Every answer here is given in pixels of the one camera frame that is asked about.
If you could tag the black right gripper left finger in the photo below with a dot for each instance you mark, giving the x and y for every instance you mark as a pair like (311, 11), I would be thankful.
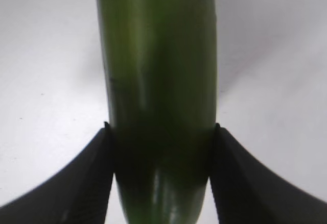
(79, 193)

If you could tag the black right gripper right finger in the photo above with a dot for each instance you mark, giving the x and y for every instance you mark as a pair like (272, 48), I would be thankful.
(246, 191)

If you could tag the green cucumber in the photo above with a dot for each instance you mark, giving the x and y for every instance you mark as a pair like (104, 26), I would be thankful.
(160, 61)

